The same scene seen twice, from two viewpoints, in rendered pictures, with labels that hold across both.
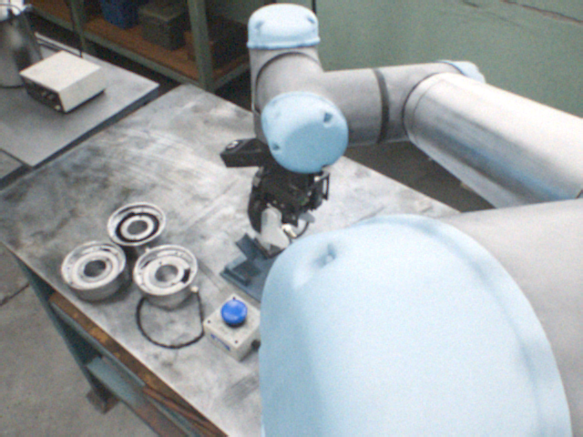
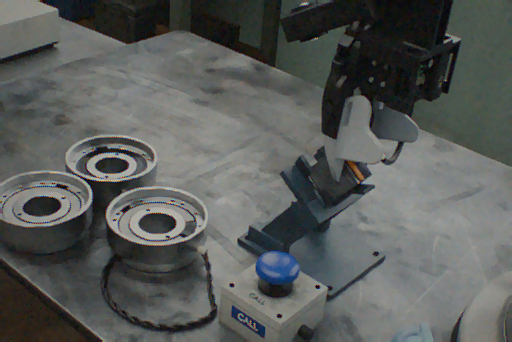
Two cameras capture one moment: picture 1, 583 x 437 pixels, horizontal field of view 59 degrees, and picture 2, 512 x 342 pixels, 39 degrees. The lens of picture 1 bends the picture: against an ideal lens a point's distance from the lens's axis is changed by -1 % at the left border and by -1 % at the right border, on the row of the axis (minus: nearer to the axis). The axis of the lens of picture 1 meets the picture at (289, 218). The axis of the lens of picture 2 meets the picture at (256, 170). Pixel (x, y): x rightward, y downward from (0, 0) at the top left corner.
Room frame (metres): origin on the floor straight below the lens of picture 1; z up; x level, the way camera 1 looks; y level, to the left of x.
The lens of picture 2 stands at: (-0.07, 0.12, 1.28)
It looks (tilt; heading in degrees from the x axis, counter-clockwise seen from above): 31 degrees down; 359
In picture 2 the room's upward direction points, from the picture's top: 6 degrees clockwise
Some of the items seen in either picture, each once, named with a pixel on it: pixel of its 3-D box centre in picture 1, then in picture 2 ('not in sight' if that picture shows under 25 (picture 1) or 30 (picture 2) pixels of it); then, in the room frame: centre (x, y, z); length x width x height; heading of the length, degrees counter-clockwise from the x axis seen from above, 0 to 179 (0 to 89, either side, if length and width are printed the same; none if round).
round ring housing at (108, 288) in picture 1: (96, 270); (42, 212); (0.56, 0.33, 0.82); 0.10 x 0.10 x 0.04
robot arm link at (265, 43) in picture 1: (283, 63); not in sight; (0.53, 0.01, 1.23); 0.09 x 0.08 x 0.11; 9
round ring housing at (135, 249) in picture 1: (138, 230); (112, 171); (0.65, 0.28, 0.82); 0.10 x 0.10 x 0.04
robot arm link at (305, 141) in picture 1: (316, 112); not in sight; (0.44, -0.03, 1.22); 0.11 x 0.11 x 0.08; 9
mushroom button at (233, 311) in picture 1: (234, 317); (275, 282); (0.44, 0.08, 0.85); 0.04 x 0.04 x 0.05
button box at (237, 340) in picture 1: (238, 329); (277, 306); (0.44, 0.08, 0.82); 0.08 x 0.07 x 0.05; 52
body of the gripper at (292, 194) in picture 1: (289, 171); (398, 30); (0.53, 0.00, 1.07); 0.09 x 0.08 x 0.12; 51
